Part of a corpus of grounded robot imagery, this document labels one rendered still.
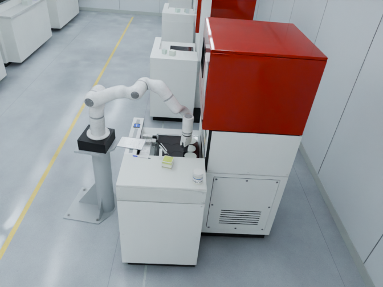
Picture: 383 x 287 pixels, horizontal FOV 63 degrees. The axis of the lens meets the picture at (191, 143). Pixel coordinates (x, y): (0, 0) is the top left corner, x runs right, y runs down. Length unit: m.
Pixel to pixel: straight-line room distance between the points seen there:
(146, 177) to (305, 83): 1.25
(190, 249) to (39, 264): 1.28
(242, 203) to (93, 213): 1.48
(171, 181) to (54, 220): 1.53
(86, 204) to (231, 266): 1.56
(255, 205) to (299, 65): 1.28
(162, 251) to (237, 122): 1.22
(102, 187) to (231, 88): 1.59
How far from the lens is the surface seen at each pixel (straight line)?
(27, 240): 3.31
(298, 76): 2.21
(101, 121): 2.67
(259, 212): 2.93
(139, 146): 2.52
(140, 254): 2.75
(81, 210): 3.39
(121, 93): 2.41
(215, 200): 2.75
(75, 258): 3.06
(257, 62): 2.10
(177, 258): 2.77
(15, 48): 6.68
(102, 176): 2.99
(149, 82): 2.33
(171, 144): 2.67
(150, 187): 2.17
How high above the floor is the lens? 2.46
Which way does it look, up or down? 35 degrees down
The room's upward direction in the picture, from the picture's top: 5 degrees clockwise
